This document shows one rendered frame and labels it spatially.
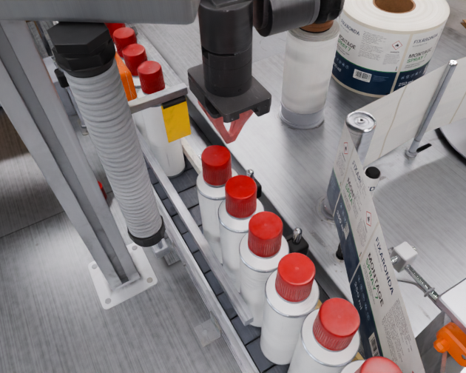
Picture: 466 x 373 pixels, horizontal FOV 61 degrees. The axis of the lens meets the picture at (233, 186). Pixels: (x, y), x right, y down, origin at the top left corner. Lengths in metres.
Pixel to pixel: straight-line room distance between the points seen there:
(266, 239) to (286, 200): 0.29
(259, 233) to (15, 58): 0.25
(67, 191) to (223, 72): 0.21
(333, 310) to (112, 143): 0.21
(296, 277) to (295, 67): 0.43
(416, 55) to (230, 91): 0.46
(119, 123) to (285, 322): 0.24
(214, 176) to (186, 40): 0.73
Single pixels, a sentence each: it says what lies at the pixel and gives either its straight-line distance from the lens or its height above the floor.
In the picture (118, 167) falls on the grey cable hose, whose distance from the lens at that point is 0.30.
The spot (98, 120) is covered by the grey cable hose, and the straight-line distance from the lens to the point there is 0.27.
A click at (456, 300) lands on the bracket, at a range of 0.31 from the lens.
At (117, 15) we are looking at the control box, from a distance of 0.24.
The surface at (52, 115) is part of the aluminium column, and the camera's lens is 0.40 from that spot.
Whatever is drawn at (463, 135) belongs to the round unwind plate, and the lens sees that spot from 0.83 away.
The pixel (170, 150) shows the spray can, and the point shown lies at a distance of 0.64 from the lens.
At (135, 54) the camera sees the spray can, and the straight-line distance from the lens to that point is 0.61.
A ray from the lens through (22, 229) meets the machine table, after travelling 0.78.
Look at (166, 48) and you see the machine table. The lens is 1.10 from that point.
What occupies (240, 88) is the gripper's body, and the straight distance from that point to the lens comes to 0.47.
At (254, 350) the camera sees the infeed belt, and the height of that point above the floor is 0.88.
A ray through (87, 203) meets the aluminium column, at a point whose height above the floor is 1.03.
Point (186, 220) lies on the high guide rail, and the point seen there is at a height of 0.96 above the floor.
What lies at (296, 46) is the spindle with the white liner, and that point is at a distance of 0.68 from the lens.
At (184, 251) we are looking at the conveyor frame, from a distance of 0.61.
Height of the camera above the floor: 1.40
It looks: 51 degrees down
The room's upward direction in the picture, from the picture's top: 2 degrees counter-clockwise
